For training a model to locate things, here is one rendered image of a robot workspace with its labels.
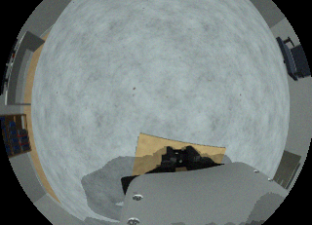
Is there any black die with white pips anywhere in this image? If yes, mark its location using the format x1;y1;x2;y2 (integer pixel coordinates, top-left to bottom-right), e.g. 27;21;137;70
174;149;189;168

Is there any tan square mat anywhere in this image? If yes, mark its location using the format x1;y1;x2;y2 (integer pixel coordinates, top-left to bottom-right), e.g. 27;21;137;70
132;133;226;176

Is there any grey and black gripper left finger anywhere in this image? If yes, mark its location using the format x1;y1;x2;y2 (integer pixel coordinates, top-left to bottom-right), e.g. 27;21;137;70
121;146;176;195

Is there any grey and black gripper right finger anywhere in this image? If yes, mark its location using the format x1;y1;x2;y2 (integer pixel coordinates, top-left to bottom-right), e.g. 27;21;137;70
185;145;225;170

